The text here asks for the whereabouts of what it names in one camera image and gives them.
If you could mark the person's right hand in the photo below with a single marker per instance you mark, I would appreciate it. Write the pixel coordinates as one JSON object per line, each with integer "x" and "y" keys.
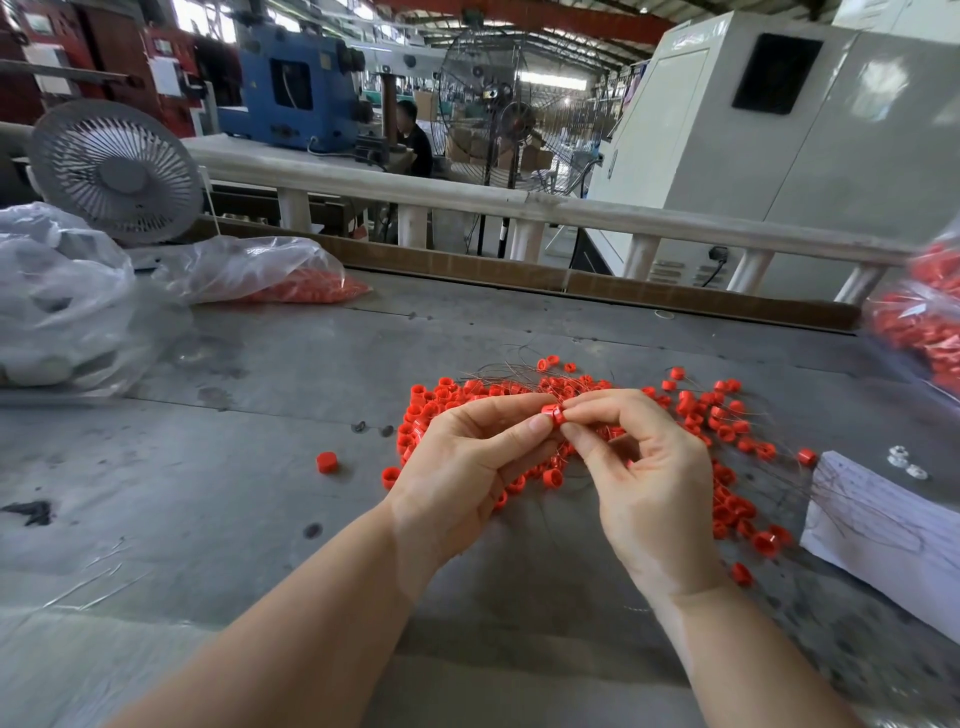
{"x": 653, "y": 495}

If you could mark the person's left hand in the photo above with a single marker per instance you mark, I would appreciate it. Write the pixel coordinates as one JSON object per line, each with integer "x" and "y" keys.
{"x": 458, "y": 488}

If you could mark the pile of red plastic rings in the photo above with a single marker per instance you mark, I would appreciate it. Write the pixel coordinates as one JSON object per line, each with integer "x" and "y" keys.
{"x": 728, "y": 428}

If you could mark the person's left forearm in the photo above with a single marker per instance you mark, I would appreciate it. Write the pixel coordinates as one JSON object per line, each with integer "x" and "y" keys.
{"x": 293, "y": 645}

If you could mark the brown wooden board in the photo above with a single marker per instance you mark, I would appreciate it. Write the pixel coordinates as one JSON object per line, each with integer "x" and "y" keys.
{"x": 495, "y": 270}

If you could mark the white paper sheet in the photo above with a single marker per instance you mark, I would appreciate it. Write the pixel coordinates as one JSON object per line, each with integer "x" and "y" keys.
{"x": 893, "y": 540}

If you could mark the small clear plastic piece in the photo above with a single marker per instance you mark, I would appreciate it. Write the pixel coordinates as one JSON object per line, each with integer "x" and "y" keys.
{"x": 917, "y": 471}
{"x": 897, "y": 455}

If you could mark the clear bag with red pieces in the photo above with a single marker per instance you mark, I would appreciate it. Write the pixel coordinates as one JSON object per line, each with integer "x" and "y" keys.
{"x": 248, "y": 270}

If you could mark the white metal railing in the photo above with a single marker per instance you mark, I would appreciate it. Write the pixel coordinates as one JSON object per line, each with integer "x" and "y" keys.
{"x": 420, "y": 183}

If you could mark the large clear bag red pieces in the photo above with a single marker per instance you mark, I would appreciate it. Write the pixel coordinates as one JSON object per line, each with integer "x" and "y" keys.
{"x": 923, "y": 315}

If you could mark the blue industrial machine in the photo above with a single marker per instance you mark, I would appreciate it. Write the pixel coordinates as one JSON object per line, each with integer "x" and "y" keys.
{"x": 323, "y": 108}

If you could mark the large grey machine cabinet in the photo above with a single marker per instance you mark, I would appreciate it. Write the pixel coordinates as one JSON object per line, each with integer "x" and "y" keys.
{"x": 870, "y": 135}

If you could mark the crumpled clear plastic bag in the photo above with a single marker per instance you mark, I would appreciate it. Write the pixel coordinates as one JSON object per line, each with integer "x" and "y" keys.
{"x": 60, "y": 308}

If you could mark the white desk fan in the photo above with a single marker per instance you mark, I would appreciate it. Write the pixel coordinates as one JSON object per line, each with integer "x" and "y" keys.
{"x": 117, "y": 173}

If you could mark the red industrial machine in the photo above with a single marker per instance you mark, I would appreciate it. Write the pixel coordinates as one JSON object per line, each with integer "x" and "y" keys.
{"x": 113, "y": 57}

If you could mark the black pedestal fan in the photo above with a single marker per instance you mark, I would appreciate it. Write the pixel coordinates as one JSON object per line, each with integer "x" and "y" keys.
{"x": 518, "y": 120}

